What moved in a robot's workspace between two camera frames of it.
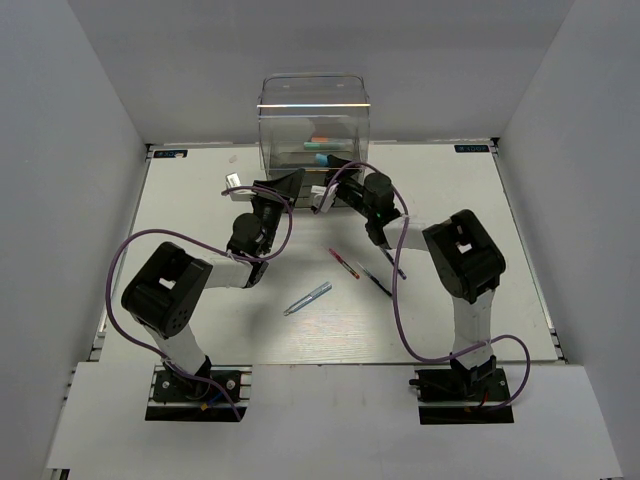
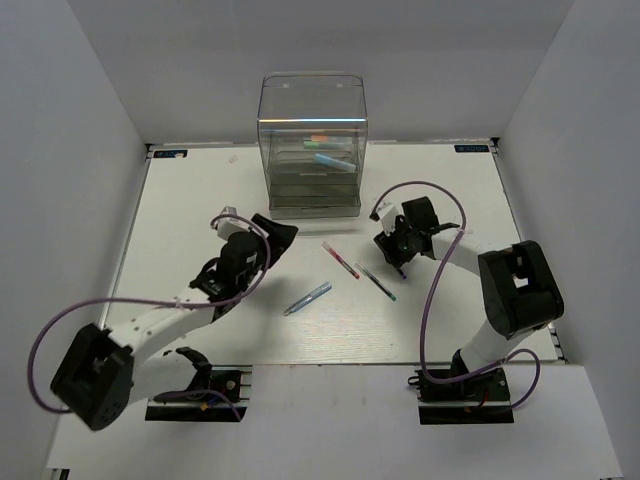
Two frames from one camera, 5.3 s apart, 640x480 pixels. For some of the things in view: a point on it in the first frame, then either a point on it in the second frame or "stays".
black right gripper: [343, 182] → [388, 244]
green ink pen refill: [374, 280] stays
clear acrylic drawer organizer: [304, 118] stays
